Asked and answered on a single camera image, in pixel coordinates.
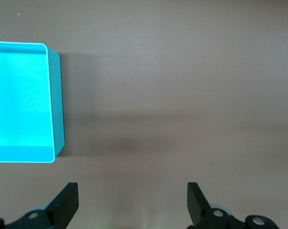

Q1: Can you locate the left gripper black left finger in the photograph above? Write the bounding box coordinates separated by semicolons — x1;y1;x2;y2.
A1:
0;182;79;229

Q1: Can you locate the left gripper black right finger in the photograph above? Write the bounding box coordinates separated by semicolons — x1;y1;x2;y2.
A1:
187;182;284;229

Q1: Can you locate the teal plastic bin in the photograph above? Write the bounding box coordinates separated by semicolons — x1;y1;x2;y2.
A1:
0;41;66;164

